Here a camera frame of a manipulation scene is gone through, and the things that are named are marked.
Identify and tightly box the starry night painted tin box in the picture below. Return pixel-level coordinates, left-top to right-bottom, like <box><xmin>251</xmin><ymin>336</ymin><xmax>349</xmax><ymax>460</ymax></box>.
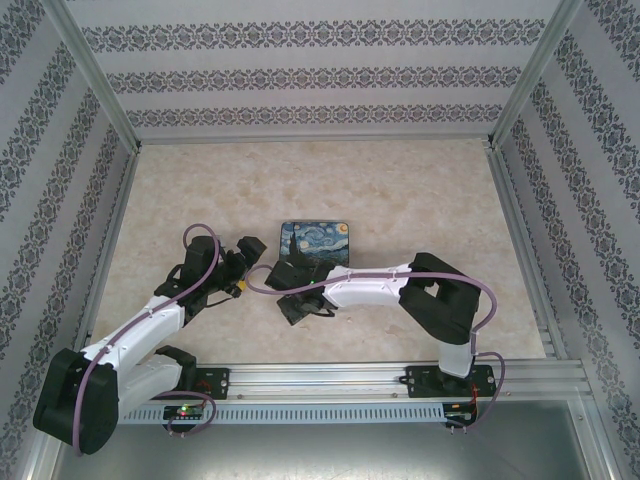
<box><xmin>277</xmin><ymin>219</ymin><xmax>352</xmax><ymax>271</ymax></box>

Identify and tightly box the left circuit board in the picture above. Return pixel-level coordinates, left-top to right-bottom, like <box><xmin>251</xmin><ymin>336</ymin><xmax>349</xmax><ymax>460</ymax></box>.
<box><xmin>163</xmin><ymin>404</ymin><xmax>207</xmax><ymax>420</ymax></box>

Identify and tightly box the circuit board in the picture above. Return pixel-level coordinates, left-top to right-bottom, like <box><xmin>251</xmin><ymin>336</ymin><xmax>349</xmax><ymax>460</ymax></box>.
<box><xmin>444</xmin><ymin>402</ymin><xmax>479</xmax><ymax>426</ymax></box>
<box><xmin>163</xmin><ymin>404</ymin><xmax>207</xmax><ymax>420</ymax></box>

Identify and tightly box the grey metal sheet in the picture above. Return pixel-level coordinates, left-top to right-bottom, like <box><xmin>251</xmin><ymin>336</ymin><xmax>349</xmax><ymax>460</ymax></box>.
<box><xmin>19</xmin><ymin>399</ymin><xmax>636</xmax><ymax>480</ymax></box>

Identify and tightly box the right circuit board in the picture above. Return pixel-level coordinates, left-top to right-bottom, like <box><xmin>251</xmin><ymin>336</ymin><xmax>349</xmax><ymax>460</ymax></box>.
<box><xmin>444</xmin><ymin>402</ymin><xmax>479</xmax><ymax>426</ymax></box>

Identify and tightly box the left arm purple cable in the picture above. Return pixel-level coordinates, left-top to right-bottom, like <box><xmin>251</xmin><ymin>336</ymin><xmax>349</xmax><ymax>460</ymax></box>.
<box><xmin>73</xmin><ymin>223</ymin><xmax>224</xmax><ymax>457</ymax></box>

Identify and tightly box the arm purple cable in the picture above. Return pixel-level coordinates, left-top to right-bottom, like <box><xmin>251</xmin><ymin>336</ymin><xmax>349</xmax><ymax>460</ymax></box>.
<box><xmin>247</xmin><ymin>264</ymin><xmax>507</xmax><ymax>432</ymax></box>
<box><xmin>73</xmin><ymin>223</ymin><xmax>224</xmax><ymax>457</ymax></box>

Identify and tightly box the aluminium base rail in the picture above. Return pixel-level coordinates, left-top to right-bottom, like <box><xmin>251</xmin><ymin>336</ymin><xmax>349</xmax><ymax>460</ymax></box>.
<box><xmin>47</xmin><ymin>363</ymin><xmax>587</xmax><ymax>401</ymax></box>

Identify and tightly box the aluminium side rail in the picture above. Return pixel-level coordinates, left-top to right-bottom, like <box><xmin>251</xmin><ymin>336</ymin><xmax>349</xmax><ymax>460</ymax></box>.
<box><xmin>67</xmin><ymin>149</ymin><xmax>144</xmax><ymax>366</ymax></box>
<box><xmin>487</xmin><ymin>149</ymin><xmax>571</xmax><ymax>361</ymax></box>

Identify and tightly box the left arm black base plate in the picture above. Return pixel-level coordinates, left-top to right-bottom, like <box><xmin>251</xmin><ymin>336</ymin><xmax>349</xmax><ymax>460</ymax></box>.
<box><xmin>139</xmin><ymin>367</ymin><xmax>232</xmax><ymax>401</ymax></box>

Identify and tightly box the slotted grey cable duct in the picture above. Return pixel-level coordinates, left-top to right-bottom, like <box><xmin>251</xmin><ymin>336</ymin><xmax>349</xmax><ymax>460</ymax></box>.
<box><xmin>117</xmin><ymin>403</ymin><xmax>447</xmax><ymax>424</ymax></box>

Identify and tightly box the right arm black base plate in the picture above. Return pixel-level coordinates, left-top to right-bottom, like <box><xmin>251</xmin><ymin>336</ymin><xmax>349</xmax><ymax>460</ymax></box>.
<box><xmin>404</xmin><ymin>364</ymin><xmax>499</xmax><ymax>399</ymax></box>

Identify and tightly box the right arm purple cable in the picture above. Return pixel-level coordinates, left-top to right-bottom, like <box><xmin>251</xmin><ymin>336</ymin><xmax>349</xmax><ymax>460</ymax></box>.
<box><xmin>247</xmin><ymin>264</ymin><xmax>507</xmax><ymax>432</ymax></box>

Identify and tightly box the aluminium frame post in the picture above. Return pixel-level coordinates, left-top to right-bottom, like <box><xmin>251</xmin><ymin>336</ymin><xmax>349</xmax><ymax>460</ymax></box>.
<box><xmin>487</xmin><ymin>0</ymin><xmax>586</xmax><ymax>149</ymax></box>
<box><xmin>47</xmin><ymin>0</ymin><xmax>143</xmax><ymax>151</ymax></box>

